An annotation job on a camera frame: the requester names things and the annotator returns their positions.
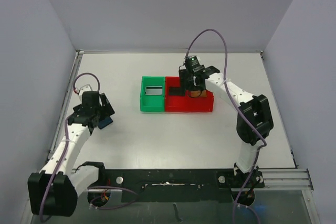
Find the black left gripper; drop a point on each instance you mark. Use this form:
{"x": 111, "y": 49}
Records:
{"x": 106, "y": 110}

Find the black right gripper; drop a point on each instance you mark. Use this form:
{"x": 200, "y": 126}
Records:
{"x": 187, "y": 83}

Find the blue leather card holder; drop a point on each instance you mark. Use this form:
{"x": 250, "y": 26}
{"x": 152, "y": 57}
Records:
{"x": 105, "y": 122}

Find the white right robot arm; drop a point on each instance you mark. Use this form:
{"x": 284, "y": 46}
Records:
{"x": 254, "y": 118}

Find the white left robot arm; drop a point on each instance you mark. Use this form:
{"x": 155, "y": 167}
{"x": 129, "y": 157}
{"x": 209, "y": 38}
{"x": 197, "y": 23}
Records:
{"x": 54, "y": 190}

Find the gold card in red bin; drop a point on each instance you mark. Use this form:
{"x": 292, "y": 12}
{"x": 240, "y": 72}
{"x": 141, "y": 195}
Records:
{"x": 196, "y": 94}

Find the black card in red bin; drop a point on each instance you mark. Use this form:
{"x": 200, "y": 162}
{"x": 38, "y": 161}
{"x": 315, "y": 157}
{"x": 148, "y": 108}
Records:
{"x": 176, "y": 91}

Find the silver card in green bin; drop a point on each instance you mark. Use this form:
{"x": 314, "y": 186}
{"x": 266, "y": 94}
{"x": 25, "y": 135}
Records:
{"x": 153, "y": 90}

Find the red plastic bin right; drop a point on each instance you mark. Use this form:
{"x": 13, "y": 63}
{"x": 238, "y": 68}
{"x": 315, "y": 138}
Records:
{"x": 201, "y": 104}

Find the red plastic bin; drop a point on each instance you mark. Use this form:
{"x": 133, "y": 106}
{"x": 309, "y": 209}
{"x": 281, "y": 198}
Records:
{"x": 175, "y": 103}
{"x": 201, "y": 104}

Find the red plastic bin middle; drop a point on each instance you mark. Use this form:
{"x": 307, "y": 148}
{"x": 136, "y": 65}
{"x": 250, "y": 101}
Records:
{"x": 175, "y": 103}

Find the green plastic bin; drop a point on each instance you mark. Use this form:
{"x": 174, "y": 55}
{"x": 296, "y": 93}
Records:
{"x": 152, "y": 103}

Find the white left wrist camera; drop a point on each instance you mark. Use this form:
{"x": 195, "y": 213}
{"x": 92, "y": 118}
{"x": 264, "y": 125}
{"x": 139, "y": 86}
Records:
{"x": 85, "y": 88}

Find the aluminium rail right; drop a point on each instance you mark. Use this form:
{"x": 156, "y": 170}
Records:
{"x": 287, "y": 179}

